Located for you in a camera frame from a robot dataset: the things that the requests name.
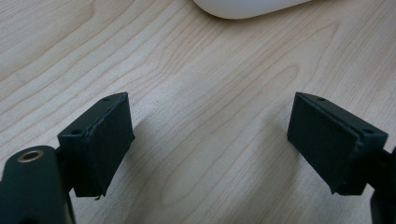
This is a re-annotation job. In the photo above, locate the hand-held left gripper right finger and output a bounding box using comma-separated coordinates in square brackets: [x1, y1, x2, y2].
[287, 91, 389, 196]

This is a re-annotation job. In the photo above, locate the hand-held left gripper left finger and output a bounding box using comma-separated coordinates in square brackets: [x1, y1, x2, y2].
[57, 91, 135, 199]

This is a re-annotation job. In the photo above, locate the white plastic bin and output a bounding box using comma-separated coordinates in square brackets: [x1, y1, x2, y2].
[192, 0, 312, 21]

